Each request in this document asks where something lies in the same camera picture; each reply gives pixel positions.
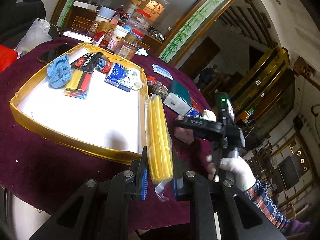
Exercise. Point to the dark green tissue pack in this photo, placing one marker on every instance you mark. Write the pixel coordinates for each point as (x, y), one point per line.
(180, 95)

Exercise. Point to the flat white box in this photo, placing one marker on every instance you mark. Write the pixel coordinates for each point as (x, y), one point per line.
(76, 36)

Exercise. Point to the red bag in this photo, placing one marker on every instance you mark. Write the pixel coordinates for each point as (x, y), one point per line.
(7, 57)

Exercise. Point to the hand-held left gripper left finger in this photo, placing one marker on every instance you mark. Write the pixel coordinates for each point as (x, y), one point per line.
(144, 182)

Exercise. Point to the blue white wipes packet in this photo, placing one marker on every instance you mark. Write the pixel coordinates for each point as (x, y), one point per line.
(162, 71)

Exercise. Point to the floral print tissue pack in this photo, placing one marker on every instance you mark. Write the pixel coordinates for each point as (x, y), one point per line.
(122, 76)

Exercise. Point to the light blue bowl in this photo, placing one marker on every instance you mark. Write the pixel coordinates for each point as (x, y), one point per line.
(106, 12)

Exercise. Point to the flat white packet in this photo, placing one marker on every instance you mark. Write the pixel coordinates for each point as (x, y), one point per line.
(142, 51)

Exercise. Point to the red lid plastic jar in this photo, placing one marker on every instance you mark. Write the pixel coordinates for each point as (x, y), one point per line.
(143, 15)

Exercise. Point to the white towel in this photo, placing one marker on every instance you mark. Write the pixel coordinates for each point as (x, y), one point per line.
(208, 114)

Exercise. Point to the brown label snack jar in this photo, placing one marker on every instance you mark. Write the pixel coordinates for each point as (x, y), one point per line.
(127, 48)

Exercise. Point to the black red glove package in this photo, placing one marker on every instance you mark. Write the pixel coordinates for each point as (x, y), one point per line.
(86, 61)

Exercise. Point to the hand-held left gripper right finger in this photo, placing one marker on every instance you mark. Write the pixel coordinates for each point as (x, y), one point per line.
(178, 188)

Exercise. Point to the yellow red black sponge pack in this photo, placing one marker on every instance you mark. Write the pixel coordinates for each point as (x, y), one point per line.
(77, 85)

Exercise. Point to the black phone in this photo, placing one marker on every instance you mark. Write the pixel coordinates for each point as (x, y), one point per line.
(53, 53)

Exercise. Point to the steel wool scrubber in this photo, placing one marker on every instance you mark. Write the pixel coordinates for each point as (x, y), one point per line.
(158, 88)

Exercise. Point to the white lid jar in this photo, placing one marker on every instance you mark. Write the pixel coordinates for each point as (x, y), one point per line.
(120, 38)

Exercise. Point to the pink tissue pack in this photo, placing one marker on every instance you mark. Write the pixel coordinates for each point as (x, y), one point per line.
(183, 135)

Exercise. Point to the white plastic bag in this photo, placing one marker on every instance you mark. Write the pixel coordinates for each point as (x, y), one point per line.
(33, 35)

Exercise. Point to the person's right forearm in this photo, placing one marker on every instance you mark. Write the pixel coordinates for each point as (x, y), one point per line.
(267, 202)

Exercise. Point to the blue knitted cloth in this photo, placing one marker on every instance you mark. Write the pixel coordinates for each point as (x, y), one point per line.
(58, 71)

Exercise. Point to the gold-rimmed white tray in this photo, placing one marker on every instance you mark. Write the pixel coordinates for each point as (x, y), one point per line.
(87, 120)

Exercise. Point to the clear jar with blue label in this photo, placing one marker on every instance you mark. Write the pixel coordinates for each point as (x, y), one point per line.
(136, 31)

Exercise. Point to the red carton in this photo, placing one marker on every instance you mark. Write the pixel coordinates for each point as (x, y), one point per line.
(102, 33)

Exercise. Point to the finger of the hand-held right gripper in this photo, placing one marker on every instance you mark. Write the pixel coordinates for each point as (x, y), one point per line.
(195, 127)

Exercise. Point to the dark jacket on bannister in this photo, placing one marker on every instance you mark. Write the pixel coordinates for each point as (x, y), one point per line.
(207, 76)

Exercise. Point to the red white small packet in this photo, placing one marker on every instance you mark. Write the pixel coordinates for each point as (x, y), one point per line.
(107, 67)

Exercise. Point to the bamboo wall poster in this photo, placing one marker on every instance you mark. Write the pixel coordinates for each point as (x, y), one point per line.
(195, 20)

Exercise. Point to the blue white packaged cloth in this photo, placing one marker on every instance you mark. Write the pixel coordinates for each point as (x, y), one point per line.
(193, 112)

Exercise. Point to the person's right hand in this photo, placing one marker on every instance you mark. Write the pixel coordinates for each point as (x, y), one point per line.
(237, 170)

